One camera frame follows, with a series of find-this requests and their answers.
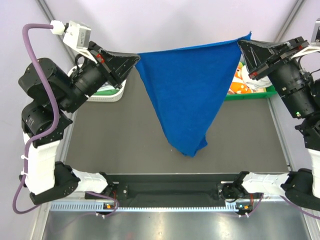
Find white grey patterned towel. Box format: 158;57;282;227
242;75;272;92

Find green microfiber towel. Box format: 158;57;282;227
94;89;119;96

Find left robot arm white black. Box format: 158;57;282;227
18;41;140;205

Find blue towel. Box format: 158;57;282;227
136;39;241;157

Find green plastic bin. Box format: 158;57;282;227
225;86;277;101

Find orange pink towel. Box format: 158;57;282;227
227;62;253;95

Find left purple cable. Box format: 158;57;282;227
12;22;120;217

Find white slotted cable duct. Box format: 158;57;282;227
50;201;253;213

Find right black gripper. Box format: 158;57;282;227
237;36;319;120

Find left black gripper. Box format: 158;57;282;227
57;41;140;115

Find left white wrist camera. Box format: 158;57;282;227
50;20;92;58

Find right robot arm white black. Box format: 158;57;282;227
233;37;320;211

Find white perforated plastic basket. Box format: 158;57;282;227
67;64;126;103

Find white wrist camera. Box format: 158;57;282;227
50;20;92;58
291;18;320;59

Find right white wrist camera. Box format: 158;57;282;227
291;18;320;59

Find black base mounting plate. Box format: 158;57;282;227
85;173;249;207

